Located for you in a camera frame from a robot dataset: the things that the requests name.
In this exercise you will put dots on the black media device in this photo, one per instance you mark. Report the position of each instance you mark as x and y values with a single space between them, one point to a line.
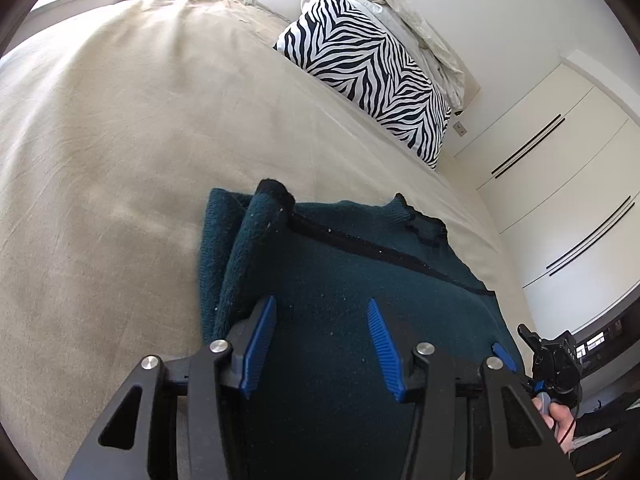
600 342

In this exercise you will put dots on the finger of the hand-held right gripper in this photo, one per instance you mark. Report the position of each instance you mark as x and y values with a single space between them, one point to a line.
504 356

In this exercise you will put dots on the wall socket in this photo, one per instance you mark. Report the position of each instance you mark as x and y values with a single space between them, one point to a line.
460 128

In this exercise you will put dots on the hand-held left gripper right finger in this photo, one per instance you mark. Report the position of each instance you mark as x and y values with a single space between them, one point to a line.
385 355

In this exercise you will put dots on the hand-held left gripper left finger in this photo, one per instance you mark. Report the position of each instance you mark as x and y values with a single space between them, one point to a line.
257 350

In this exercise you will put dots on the person's right hand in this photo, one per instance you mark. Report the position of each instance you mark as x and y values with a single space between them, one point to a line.
555 415

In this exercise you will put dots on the zebra print pillow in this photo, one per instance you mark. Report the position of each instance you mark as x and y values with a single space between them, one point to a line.
360 70

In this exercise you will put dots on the beige bed sheet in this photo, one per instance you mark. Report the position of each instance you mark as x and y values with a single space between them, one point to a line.
125 135

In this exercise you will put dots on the dark teal knit sweater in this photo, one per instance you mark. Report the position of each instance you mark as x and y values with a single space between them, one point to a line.
325 285

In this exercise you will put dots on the white crumpled pillow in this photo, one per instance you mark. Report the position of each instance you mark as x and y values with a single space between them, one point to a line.
420 25

